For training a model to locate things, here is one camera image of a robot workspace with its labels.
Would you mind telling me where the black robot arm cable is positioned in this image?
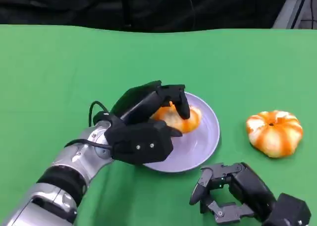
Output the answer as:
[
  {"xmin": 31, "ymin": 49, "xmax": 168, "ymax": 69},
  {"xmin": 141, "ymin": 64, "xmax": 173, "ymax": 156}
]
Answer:
[{"xmin": 63, "ymin": 101, "xmax": 115, "ymax": 153}]

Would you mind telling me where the black backdrop curtain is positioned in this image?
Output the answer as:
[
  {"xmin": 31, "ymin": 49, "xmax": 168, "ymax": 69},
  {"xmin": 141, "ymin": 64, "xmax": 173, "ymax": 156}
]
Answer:
[{"xmin": 0, "ymin": 0, "xmax": 293, "ymax": 33}]

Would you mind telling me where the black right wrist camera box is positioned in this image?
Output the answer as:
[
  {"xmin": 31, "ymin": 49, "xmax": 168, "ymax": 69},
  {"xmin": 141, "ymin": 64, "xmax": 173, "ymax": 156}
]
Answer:
[{"xmin": 262, "ymin": 192, "xmax": 312, "ymax": 226}]

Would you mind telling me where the green table cloth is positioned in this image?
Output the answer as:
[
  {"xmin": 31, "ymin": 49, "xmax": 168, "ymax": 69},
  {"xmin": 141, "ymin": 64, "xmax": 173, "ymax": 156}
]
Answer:
[{"xmin": 0, "ymin": 24, "xmax": 317, "ymax": 226}]

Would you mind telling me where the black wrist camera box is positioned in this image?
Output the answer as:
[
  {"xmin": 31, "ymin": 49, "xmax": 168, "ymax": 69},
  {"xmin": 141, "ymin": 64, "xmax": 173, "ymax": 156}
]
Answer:
[
  {"xmin": 262, "ymin": 192, "xmax": 312, "ymax": 226},
  {"xmin": 104, "ymin": 119, "xmax": 174, "ymax": 166}
]

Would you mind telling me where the orange and white bread roll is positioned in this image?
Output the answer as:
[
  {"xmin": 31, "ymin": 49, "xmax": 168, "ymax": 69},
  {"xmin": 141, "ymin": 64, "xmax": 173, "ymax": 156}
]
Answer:
[
  {"xmin": 246, "ymin": 110, "xmax": 304, "ymax": 159},
  {"xmin": 151, "ymin": 102, "xmax": 203, "ymax": 134}
]

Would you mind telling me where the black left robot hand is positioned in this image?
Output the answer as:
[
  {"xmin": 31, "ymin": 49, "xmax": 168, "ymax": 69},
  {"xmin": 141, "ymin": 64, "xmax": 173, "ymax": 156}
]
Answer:
[{"xmin": 108, "ymin": 80, "xmax": 191, "ymax": 138}]

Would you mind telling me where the thin black hanging cable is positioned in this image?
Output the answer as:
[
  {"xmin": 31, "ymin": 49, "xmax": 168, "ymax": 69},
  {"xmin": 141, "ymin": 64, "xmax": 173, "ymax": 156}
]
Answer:
[{"xmin": 188, "ymin": 0, "xmax": 196, "ymax": 31}]

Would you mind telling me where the lilac plate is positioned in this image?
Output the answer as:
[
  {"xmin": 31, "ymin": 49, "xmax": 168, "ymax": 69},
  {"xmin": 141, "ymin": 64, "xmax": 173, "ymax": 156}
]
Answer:
[{"xmin": 141, "ymin": 91, "xmax": 220, "ymax": 173}]

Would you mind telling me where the grey metal frame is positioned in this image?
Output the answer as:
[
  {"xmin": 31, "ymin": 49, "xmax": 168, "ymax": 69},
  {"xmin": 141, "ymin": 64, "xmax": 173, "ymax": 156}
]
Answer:
[{"xmin": 271, "ymin": 0, "xmax": 317, "ymax": 30}]

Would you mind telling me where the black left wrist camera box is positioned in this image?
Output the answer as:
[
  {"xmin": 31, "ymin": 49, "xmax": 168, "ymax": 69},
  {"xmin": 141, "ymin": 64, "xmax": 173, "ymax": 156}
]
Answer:
[{"xmin": 104, "ymin": 119, "xmax": 174, "ymax": 166}]

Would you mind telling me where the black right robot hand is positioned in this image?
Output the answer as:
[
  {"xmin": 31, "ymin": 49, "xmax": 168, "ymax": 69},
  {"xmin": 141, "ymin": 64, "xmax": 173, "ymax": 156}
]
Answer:
[{"xmin": 189, "ymin": 162, "xmax": 277, "ymax": 224}]

